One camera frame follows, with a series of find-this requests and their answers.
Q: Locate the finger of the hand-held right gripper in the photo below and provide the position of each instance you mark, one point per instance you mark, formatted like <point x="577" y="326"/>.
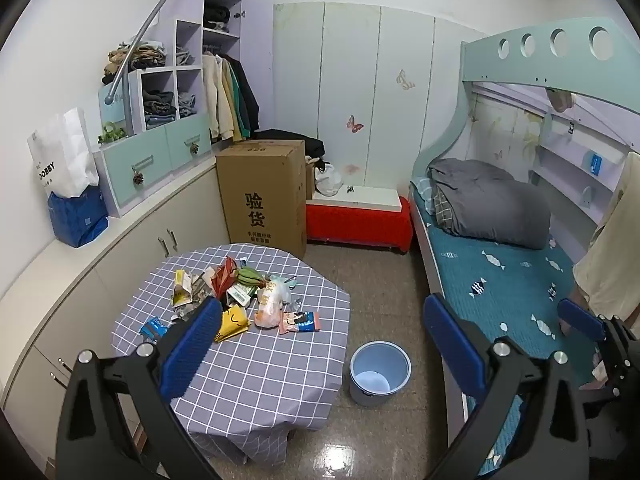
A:
<point x="580" y="317"/>

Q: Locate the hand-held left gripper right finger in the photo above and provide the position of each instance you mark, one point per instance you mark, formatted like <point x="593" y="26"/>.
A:
<point x="452" y="345"/>

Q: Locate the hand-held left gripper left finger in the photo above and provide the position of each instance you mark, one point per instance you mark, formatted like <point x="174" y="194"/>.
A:
<point x="192" y="345"/>

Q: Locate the small blue packet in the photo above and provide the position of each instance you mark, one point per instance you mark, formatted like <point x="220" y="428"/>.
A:
<point x="153" y="328"/>

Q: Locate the yellow packet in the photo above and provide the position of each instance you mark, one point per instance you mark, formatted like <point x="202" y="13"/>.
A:
<point x="231" y="324"/>

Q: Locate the blue plastic bin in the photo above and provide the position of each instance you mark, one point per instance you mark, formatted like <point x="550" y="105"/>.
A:
<point x="380" y="375"/>

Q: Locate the silver wrapper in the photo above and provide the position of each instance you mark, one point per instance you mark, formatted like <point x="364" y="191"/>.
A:
<point x="186" y="313"/>

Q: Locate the crushed yellow white carton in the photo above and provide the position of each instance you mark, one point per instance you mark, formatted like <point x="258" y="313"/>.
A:
<point x="183" y="290"/>

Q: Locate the green white box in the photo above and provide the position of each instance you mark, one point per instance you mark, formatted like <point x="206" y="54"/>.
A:
<point x="241" y="296"/>

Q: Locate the red snack packet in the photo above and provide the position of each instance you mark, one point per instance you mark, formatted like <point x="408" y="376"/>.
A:
<point x="225" y="277"/>

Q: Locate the teal fish print sheet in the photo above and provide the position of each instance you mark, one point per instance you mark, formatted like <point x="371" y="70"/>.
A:
<point x="505" y="285"/>

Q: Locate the cream hanging cloth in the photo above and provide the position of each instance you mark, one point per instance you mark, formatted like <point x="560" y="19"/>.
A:
<point x="612" y="240"/>

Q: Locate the clear bag with orange food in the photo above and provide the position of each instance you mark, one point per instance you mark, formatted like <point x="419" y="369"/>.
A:
<point x="270" y="305"/>

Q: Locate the green banana bunch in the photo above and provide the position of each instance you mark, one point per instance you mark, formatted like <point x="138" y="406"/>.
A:
<point x="251" y="277"/>

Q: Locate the teal wrapper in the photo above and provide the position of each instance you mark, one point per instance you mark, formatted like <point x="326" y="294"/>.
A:
<point x="286" y="281"/>

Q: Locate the cream low cabinet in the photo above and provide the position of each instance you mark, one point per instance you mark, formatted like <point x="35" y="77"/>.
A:
<point x="125" y="240"/>

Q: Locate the plaid pillow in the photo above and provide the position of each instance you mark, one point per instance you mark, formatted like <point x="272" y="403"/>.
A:
<point x="440" y="207"/>

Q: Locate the grey duvet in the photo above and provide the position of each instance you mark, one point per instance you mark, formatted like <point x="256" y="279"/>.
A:
<point x="495" y="200"/>

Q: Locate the red covered low bench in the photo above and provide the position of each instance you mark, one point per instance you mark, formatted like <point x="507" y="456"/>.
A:
<point x="357" y="225"/>

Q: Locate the small blue box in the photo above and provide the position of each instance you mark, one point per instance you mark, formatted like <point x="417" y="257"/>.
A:
<point x="596" y="163"/>

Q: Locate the large cardboard box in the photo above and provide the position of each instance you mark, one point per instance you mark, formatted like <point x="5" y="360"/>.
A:
<point x="260" y="200"/>

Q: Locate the blue shopping bag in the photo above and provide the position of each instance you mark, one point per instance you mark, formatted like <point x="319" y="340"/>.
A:
<point x="77" y="220"/>

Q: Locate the lilac staircase cabinet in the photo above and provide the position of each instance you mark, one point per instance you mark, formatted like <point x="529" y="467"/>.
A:
<point x="160" y="152"/>

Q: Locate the small cardboard box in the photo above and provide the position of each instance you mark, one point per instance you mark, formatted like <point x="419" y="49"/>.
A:
<point x="310" y="180"/>

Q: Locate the white plastic bag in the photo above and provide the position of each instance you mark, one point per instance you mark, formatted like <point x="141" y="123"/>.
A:
<point x="327" y="180"/>

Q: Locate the white paper bag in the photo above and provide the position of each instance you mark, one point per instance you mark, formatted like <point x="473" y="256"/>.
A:
<point x="62" y="155"/>

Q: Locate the black clothing pile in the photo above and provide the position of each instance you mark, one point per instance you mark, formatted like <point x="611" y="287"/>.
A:
<point x="295" y="136"/>

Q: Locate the folded jeans stack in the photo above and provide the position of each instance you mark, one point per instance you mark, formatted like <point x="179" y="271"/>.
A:
<point x="159" y="107"/>
<point x="186" y="105"/>

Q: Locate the pink butterfly sticker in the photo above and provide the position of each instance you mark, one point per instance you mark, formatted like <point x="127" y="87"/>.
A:
<point x="355" y="124"/>

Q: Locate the row of hanging clothes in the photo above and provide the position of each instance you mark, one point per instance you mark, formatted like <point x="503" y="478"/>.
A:
<point x="230" y="95"/>

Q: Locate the teal bunk bed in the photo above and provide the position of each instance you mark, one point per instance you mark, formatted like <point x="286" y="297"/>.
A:
<point x="500" y="67"/>

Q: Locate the white butterfly sticker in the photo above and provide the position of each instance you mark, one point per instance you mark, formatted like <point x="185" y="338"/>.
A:
<point x="406" y="80"/>

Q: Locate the pile of beige clothes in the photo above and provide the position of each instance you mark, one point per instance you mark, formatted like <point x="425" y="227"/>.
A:
<point x="135" y="60"/>

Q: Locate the metal handrail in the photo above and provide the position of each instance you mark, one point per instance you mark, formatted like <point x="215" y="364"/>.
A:
<point x="135" y="40"/>

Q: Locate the black folded clothing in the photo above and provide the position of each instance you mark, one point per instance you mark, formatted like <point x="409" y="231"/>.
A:
<point x="216" y="16"/>

